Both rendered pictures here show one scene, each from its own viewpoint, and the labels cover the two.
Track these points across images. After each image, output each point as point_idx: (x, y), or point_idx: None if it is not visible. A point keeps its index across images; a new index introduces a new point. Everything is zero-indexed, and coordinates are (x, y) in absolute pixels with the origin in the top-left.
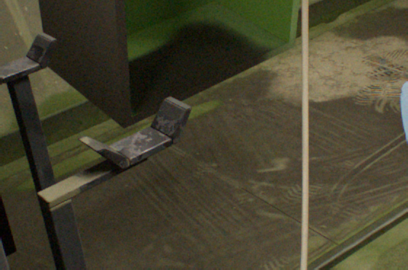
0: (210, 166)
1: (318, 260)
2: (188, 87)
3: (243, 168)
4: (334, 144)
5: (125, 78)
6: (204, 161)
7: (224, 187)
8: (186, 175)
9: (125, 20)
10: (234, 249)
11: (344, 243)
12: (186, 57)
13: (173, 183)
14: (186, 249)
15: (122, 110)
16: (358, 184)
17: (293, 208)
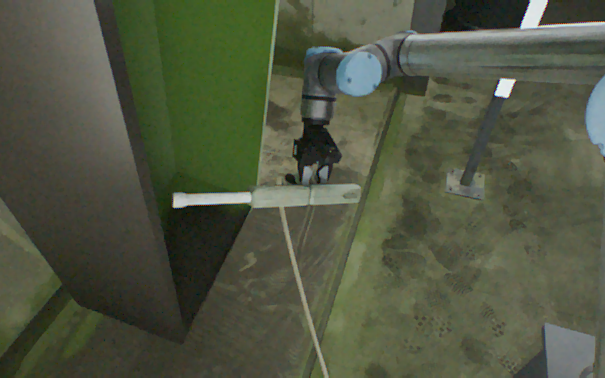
0: None
1: (317, 334)
2: (207, 275)
3: (229, 271)
4: (275, 229)
5: (180, 324)
6: None
7: (226, 294)
8: None
9: (177, 297)
10: (263, 349)
11: (323, 313)
12: (188, 242)
13: None
14: (230, 363)
15: (180, 339)
16: (306, 259)
17: (280, 295)
